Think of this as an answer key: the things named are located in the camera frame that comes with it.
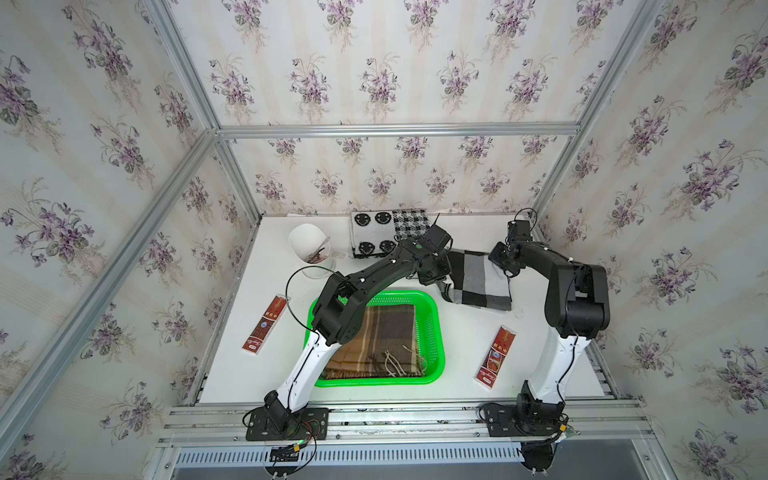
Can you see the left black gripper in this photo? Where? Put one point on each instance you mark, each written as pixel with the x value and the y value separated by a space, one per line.
pixel 446 270

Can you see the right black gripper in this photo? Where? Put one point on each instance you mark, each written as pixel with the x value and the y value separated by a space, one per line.
pixel 492 257

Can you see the black grey checked scarf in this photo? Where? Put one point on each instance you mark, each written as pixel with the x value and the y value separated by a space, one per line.
pixel 476 282

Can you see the white black smiley scarf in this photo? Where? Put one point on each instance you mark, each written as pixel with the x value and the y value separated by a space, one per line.
pixel 377 233

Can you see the brown plaid scarf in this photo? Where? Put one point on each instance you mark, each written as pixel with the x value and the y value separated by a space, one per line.
pixel 385 347

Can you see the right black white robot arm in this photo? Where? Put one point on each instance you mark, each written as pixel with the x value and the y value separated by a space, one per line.
pixel 576 308

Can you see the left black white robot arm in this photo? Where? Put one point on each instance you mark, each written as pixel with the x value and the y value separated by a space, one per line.
pixel 339 311

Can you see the green plastic mesh basket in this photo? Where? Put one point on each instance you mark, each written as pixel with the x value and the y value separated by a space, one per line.
pixel 429 340

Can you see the red packet on right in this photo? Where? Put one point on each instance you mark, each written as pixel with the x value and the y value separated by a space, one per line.
pixel 495 357

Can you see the red packet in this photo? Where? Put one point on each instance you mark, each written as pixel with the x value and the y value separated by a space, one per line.
pixel 265 325
pixel 495 357

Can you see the white cup with utensils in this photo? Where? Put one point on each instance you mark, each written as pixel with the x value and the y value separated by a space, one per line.
pixel 313 248

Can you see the red packet on left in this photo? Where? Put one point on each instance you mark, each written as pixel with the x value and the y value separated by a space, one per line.
pixel 265 325

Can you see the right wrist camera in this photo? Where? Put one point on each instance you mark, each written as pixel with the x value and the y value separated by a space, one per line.
pixel 519 231

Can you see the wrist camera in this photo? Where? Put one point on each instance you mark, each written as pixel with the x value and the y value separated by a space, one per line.
pixel 519 231
pixel 436 238

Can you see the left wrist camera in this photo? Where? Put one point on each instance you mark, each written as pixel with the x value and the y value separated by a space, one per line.
pixel 436 238

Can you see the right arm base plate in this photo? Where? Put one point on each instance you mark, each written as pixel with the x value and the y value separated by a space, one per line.
pixel 536 420

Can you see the aluminium front rail frame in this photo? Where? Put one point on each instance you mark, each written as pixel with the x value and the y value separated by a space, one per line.
pixel 412 433

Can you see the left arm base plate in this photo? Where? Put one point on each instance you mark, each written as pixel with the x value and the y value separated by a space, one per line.
pixel 263 425

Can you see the small circuit board with wires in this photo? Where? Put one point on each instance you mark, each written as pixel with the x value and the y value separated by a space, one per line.
pixel 283 454

